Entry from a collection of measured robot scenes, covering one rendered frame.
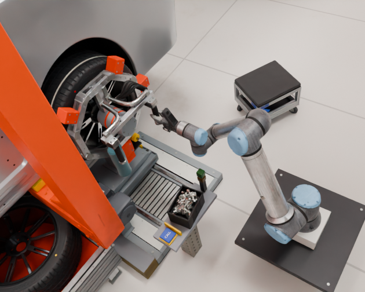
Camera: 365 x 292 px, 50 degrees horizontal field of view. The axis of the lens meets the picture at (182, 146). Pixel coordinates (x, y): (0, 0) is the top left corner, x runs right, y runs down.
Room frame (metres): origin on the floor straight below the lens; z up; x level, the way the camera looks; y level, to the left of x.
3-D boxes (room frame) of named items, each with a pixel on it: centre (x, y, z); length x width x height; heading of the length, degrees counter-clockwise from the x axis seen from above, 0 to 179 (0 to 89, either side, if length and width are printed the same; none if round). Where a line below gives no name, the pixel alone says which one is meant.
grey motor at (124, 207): (1.43, 0.59, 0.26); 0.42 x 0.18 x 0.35; 43
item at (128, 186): (1.80, 0.51, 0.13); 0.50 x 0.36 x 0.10; 133
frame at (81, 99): (1.67, 0.39, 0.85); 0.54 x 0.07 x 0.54; 133
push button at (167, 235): (1.00, 0.20, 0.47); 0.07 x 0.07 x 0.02; 43
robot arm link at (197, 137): (1.41, -0.09, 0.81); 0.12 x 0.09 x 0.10; 43
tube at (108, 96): (1.65, 0.24, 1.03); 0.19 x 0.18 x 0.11; 43
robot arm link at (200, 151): (1.41, -0.10, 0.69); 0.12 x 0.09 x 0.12; 122
